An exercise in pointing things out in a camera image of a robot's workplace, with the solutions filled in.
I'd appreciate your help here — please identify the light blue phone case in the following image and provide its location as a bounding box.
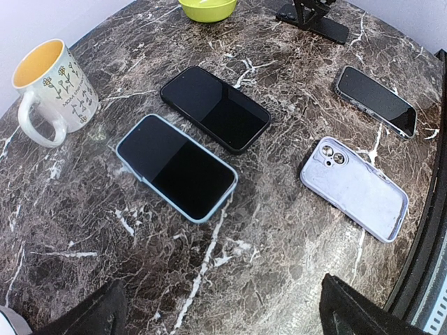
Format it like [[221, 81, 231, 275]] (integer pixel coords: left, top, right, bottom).
[[115, 113, 240, 225]]

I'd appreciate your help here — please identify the white mug orange inside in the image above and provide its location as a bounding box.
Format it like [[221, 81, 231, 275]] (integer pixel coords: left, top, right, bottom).
[[12, 38, 99, 148]]

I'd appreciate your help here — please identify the green bowl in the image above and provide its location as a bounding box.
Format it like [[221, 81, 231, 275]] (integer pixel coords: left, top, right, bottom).
[[179, 0, 237, 23]]

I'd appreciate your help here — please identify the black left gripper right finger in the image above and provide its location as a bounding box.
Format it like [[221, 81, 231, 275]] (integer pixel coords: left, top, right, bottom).
[[319, 274, 424, 334]]

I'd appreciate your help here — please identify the white scalloped bowl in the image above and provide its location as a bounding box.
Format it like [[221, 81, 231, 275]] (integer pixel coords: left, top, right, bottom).
[[0, 309, 17, 335]]

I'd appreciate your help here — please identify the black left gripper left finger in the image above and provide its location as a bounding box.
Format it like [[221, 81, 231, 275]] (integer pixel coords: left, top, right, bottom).
[[34, 280, 127, 334]]

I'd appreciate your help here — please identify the lilac phone case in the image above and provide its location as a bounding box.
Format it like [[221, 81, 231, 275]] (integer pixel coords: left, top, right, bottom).
[[300, 136, 409, 243]]

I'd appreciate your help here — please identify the clear magsafe phone case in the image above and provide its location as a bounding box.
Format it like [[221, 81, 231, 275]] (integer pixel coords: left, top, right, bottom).
[[332, 65, 419, 141]]

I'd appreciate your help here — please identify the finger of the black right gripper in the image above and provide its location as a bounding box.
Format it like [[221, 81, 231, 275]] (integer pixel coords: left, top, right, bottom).
[[292, 0, 337, 30]]

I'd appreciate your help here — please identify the black phone case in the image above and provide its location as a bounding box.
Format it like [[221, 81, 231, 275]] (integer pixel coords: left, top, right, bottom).
[[276, 3, 349, 45]]

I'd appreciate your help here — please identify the white slotted cable duct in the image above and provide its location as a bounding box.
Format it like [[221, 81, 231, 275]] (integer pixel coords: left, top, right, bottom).
[[423, 283, 447, 334]]

